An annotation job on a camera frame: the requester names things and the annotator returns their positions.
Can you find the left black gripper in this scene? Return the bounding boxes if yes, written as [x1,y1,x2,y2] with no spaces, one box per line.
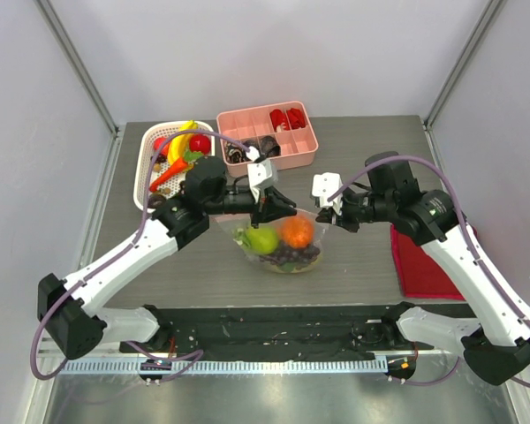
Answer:
[203,185,296,228]

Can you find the orange carrot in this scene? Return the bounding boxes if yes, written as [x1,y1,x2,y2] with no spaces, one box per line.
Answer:
[149,150,203,193]

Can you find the white slotted cable duct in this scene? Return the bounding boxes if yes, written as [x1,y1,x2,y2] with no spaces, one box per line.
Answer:
[61,356,388,375]

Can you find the green pear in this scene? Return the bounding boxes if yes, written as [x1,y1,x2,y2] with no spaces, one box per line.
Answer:
[234,226,279,255]

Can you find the white plastic fruit basket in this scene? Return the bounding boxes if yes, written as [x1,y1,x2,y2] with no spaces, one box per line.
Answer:
[132,121,216,210]

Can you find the pink compartment organizer box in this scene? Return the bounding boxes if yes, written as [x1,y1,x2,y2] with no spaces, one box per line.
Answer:
[216,101,319,170]

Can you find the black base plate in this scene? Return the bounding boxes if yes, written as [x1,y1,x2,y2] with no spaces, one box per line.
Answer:
[118,304,451,361]

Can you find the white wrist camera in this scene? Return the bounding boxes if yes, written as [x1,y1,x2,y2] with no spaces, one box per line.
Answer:
[247,150,278,203]
[311,172,343,212]

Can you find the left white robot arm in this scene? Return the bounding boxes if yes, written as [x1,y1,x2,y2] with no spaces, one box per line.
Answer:
[38,156,297,360]

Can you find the dark mangosteen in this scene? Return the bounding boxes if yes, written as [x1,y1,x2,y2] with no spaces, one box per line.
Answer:
[148,193,167,209]

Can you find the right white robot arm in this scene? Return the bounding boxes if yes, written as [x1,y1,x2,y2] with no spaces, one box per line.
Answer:
[311,152,530,386]

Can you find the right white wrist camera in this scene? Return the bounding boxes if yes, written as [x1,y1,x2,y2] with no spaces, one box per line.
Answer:
[311,172,343,212]

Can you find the clear pink zip top bag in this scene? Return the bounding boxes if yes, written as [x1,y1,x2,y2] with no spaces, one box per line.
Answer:
[215,209,328,274]

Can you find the black items in organizer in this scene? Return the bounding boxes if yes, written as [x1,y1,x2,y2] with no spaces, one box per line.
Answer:
[224,135,281,164]

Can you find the dark purple grape bunch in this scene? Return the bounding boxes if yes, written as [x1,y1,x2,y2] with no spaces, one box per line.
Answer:
[259,242,321,270]

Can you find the yellow banana bunch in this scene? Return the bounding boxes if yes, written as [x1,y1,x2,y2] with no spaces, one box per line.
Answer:
[167,120,199,165]

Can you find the red folded cloth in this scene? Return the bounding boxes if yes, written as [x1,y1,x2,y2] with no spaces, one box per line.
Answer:
[390,225,464,300]

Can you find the red items in organizer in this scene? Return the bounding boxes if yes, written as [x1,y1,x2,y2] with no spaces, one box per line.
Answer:
[269,108,307,133]

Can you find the orange pumpkin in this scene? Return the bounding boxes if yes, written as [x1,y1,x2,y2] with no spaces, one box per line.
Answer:
[279,216,314,249]

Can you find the red apple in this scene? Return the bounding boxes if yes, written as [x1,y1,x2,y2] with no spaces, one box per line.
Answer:
[189,134,212,155]

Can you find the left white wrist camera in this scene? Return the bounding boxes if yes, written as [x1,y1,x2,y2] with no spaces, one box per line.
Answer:
[247,150,278,203]

